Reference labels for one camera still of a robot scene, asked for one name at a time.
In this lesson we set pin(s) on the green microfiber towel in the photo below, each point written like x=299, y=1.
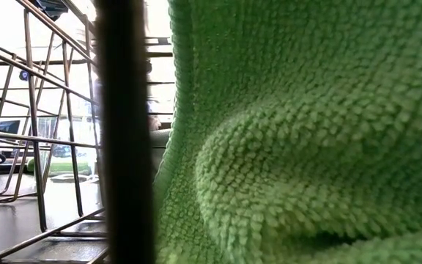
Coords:
x=64, y=168
x=288, y=146

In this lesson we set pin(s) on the clear plastic spray bottle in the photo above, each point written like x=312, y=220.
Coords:
x=68, y=178

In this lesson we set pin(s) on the blue round sign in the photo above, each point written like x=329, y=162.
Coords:
x=24, y=75

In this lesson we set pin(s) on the black monitor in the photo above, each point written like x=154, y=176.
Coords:
x=9, y=127

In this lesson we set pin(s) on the black table mat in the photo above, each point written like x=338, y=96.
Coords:
x=13, y=216

